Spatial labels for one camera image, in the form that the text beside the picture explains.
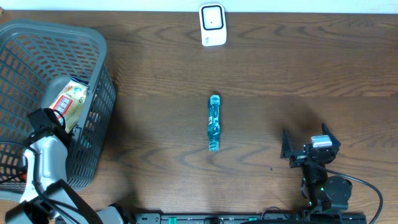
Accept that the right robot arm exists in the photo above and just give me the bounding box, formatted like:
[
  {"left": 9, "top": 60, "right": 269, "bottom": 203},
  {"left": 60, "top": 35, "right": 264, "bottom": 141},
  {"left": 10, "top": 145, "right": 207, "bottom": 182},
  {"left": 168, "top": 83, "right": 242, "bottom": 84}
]
[{"left": 280, "top": 124, "right": 353, "bottom": 220}]

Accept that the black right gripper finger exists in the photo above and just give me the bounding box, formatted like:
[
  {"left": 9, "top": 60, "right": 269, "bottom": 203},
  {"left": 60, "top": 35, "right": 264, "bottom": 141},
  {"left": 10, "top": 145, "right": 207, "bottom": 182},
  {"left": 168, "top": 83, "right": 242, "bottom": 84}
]
[
  {"left": 280, "top": 129, "right": 292, "bottom": 159},
  {"left": 322, "top": 123, "right": 341, "bottom": 147}
]

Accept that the grey plastic shopping basket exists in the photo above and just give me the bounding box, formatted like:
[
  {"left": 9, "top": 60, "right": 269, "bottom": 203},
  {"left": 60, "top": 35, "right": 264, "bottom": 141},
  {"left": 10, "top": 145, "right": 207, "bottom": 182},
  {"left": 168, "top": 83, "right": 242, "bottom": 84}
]
[{"left": 1, "top": 20, "right": 116, "bottom": 201}]

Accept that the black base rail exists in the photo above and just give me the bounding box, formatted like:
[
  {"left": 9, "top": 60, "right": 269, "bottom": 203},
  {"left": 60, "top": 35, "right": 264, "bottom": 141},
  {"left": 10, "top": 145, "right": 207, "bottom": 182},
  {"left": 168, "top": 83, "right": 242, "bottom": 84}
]
[{"left": 133, "top": 212, "right": 367, "bottom": 224}]

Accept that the white barcode scanner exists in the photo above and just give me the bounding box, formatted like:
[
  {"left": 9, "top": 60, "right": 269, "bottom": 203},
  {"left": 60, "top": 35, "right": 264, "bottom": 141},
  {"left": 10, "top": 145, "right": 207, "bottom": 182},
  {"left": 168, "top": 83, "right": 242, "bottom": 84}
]
[{"left": 199, "top": 3, "right": 227, "bottom": 47}]

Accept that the teal mouthwash bottle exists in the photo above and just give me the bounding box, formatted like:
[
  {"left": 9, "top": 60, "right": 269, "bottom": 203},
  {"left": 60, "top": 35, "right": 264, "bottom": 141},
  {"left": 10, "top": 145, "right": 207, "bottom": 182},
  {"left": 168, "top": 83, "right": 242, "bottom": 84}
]
[{"left": 208, "top": 95, "right": 221, "bottom": 152}]

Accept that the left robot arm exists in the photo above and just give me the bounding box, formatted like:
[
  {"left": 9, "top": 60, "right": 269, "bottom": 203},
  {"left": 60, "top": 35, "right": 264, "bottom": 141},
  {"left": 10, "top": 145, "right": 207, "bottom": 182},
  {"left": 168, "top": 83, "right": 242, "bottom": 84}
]
[{"left": 5, "top": 108, "right": 128, "bottom": 224}]

